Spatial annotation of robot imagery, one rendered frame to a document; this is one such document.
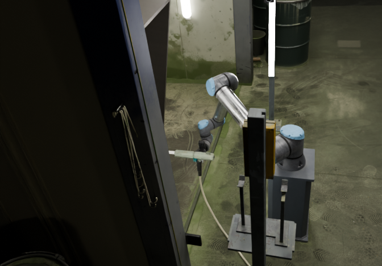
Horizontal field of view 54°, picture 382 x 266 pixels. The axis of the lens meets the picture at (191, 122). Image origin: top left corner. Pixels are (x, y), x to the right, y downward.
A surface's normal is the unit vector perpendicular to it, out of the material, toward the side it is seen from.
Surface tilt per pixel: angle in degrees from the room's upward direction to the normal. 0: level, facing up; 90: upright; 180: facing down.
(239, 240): 0
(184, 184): 0
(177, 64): 90
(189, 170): 0
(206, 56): 90
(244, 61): 90
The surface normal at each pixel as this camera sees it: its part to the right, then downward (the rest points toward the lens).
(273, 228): -0.11, -0.81
